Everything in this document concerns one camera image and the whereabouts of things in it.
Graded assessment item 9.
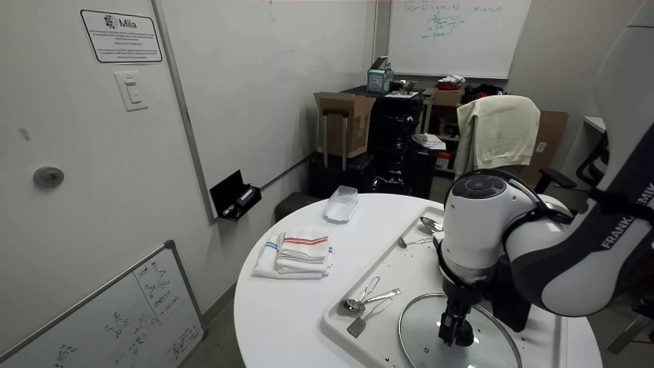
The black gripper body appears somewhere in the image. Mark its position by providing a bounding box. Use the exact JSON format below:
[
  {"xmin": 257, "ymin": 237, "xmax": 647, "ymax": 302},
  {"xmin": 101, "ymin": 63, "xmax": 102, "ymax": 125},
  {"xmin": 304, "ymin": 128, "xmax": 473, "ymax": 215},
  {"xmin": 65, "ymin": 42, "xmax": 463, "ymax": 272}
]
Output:
[{"xmin": 435, "ymin": 264, "xmax": 504, "ymax": 320}]

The glass lid with black knob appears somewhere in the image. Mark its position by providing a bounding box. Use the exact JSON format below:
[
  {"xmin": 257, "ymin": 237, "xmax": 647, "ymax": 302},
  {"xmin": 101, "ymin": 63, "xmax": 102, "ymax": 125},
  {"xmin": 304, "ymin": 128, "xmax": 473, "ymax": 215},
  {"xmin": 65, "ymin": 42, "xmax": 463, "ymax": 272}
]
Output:
[{"xmin": 396, "ymin": 292, "xmax": 525, "ymax": 368}]

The white plastic tray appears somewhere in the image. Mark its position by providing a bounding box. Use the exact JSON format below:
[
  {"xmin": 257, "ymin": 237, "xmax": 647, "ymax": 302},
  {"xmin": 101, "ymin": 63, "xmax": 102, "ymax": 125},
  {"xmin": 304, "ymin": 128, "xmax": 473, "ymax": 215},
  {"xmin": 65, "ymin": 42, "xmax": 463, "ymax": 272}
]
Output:
[{"xmin": 322, "ymin": 203, "xmax": 572, "ymax": 368}]

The large metal spoon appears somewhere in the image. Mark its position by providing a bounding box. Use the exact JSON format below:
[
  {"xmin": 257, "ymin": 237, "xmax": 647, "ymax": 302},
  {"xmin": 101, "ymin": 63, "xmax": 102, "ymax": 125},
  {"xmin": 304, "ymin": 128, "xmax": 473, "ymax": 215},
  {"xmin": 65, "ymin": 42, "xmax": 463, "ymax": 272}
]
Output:
[{"xmin": 417, "ymin": 215, "xmax": 447, "ymax": 238}]

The metal measuring spoon set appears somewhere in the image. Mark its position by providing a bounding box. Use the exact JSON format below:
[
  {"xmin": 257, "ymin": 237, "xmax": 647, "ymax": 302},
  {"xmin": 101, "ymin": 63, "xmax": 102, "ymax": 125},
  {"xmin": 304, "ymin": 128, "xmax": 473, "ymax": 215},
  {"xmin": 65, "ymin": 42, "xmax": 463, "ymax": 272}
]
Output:
[{"xmin": 340, "ymin": 273, "xmax": 400, "ymax": 339}]

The clear plastic container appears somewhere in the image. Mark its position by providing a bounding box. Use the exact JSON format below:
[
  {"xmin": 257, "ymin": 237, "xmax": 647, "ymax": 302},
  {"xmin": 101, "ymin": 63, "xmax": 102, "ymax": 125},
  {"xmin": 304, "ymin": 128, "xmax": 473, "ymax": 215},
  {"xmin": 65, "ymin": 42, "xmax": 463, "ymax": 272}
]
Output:
[{"xmin": 324, "ymin": 183, "xmax": 361, "ymax": 225}]

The white paper stack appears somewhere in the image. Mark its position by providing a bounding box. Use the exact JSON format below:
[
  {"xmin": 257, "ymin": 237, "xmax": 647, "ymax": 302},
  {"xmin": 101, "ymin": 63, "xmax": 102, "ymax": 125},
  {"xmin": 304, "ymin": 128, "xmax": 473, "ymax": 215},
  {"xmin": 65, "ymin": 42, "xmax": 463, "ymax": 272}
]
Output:
[{"xmin": 414, "ymin": 130, "xmax": 447, "ymax": 152}]

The tall black cabinet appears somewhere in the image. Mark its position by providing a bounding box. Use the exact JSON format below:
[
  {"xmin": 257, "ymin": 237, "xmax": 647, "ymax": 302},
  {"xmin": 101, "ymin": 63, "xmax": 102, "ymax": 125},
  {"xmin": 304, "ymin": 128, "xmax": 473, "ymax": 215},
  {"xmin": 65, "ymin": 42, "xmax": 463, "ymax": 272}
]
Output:
[{"xmin": 367, "ymin": 89, "xmax": 437, "ymax": 201}]

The folded white towel red stripe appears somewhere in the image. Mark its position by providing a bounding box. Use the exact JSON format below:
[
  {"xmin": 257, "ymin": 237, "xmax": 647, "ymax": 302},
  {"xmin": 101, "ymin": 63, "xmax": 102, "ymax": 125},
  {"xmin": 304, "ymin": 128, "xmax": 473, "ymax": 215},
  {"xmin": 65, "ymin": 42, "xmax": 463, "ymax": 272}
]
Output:
[{"xmin": 252, "ymin": 231, "xmax": 336, "ymax": 281}]

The cream cloth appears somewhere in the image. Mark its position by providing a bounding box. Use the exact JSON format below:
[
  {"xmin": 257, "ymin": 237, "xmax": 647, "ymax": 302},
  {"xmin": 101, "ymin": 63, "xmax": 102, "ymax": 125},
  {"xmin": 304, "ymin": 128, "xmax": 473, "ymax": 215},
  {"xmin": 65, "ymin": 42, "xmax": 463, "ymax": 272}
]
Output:
[{"xmin": 454, "ymin": 94, "xmax": 542, "ymax": 179}]

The low black case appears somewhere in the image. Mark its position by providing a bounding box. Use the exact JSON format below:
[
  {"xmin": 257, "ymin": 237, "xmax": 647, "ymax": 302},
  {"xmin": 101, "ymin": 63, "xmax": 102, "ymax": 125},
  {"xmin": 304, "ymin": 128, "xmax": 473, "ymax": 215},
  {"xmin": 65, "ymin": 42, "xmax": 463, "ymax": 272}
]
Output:
[{"xmin": 272, "ymin": 148, "xmax": 378, "ymax": 222}]

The flat cardboard sheet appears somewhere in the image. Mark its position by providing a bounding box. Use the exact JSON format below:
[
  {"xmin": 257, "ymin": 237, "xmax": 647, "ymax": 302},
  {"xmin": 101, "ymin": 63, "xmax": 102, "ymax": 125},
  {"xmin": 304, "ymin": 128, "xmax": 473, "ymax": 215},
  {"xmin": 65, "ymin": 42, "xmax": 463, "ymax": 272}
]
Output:
[{"xmin": 524, "ymin": 109, "xmax": 570, "ymax": 192}]

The brown wooden shelf unit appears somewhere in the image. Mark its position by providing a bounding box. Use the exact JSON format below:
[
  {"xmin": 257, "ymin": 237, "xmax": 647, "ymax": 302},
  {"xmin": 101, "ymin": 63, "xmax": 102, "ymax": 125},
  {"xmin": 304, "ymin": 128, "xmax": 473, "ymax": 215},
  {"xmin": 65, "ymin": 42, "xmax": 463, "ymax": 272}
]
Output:
[{"xmin": 421, "ymin": 83, "xmax": 473, "ymax": 176}]

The open cardboard box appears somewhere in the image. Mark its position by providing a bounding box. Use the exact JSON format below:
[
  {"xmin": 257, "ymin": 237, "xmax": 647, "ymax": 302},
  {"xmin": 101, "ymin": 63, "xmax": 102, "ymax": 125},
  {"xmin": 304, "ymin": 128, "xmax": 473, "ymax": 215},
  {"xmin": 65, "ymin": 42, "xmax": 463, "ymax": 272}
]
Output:
[{"xmin": 314, "ymin": 89, "xmax": 378, "ymax": 159}]

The black bag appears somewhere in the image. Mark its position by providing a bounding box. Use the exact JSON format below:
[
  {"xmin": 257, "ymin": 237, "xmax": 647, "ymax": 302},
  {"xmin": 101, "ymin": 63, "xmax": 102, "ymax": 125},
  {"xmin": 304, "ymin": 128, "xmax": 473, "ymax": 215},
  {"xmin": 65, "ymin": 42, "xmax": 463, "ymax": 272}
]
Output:
[{"xmin": 463, "ymin": 82, "xmax": 507, "ymax": 106}]

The white desk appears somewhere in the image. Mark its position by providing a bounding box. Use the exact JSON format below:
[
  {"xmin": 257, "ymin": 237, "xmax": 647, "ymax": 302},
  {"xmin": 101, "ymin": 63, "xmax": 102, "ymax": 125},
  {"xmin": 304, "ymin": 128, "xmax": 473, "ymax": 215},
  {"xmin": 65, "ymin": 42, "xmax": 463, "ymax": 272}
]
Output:
[{"xmin": 582, "ymin": 114, "xmax": 610, "ymax": 137}]

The blue tissue box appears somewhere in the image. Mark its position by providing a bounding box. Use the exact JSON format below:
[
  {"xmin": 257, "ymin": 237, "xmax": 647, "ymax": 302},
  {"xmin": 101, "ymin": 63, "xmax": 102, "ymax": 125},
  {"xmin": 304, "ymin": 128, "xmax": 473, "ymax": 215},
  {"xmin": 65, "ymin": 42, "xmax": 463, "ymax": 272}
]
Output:
[{"xmin": 365, "ymin": 54, "xmax": 396, "ymax": 95}]

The black marker holder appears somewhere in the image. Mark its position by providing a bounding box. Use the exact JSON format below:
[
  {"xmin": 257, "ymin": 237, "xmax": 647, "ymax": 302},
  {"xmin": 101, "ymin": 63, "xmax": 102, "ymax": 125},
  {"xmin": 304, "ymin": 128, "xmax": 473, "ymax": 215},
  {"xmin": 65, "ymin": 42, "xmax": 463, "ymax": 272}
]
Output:
[{"xmin": 208, "ymin": 168, "xmax": 263, "ymax": 222}]

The whiteboard with green writing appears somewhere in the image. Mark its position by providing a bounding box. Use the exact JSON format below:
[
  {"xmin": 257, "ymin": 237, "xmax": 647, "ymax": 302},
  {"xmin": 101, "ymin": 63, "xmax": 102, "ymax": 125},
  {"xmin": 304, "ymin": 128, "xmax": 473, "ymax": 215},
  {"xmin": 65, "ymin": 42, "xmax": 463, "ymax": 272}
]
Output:
[{"xmin": 387, "ymin": 0, "xmax": 534, "ymax": 82}]

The small framed whiteboard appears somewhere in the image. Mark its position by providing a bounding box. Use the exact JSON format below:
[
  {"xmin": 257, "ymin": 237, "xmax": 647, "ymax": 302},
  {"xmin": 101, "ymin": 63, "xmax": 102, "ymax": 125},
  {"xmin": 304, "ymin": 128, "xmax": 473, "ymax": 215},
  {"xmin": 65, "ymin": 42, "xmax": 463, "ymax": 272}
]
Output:
[{"xmin": 0, "ymin": 238, "xmax": 206, "ymax": 368}]

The large wall whiteboard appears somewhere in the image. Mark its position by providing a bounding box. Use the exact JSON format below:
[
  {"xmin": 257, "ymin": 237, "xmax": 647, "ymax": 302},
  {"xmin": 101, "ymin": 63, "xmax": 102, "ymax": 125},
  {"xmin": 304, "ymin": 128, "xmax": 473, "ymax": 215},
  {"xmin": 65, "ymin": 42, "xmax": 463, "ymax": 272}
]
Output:
[{"xmin": 150, "ymin": 0, "xmax": 380, "ymax": 222}]

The white light switch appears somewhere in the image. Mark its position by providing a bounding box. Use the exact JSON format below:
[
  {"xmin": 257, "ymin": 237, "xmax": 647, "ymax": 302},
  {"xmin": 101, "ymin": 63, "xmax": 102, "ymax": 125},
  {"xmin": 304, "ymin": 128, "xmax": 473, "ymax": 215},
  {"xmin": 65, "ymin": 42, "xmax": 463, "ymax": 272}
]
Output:
[{"xmin": 112, "ymin": 69, "xmax": 150, "ymax": 114}]

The white wall sign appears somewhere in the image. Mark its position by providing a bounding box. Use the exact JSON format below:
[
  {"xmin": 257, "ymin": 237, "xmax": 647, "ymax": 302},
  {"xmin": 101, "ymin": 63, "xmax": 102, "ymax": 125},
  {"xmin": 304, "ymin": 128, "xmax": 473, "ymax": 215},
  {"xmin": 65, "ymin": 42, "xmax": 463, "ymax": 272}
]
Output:
[{"xmin": 78, "ymin": 7, "xmax": 165, "ymax": 66}]

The round grey wall stopper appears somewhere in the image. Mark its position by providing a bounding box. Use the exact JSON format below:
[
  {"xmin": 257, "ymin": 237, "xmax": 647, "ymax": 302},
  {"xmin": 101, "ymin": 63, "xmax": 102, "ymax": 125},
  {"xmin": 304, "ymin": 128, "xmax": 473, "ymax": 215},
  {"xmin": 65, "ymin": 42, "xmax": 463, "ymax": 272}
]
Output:
[{"xmin": 32, "ymin": 163, "xmax": 67, "ymax": 192}]

